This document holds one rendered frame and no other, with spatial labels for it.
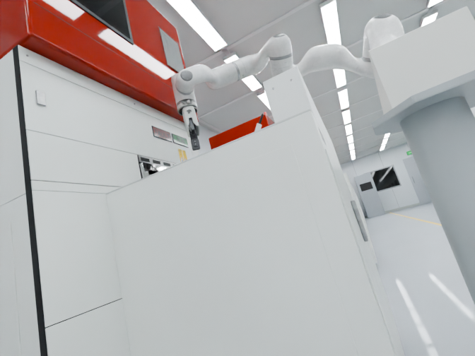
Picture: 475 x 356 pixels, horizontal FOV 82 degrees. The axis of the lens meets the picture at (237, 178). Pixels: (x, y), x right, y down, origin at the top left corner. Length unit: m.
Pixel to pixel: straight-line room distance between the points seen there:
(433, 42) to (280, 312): 0.77
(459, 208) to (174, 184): 0.72
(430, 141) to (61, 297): 0.98
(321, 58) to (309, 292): 0.94
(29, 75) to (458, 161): 1.12
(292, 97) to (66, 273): 0.68
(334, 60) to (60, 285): 1.18
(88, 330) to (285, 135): 0.64
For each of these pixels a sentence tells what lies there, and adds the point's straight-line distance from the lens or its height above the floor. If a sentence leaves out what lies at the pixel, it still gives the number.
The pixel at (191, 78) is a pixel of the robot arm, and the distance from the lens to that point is 1.15.
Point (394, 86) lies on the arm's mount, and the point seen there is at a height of 0.88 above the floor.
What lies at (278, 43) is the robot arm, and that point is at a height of 1.32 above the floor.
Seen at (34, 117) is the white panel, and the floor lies 1.01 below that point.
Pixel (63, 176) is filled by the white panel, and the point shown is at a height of 0.86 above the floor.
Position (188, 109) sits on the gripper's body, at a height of 1.13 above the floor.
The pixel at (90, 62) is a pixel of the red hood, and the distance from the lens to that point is 1.04.
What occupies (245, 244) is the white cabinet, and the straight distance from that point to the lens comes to 0.63.
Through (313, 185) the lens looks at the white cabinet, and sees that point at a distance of 0.59.
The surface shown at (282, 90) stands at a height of 0.91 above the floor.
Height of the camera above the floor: 0.60
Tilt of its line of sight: 12 degrees up
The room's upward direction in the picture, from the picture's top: 15 degrees counter-clockwise
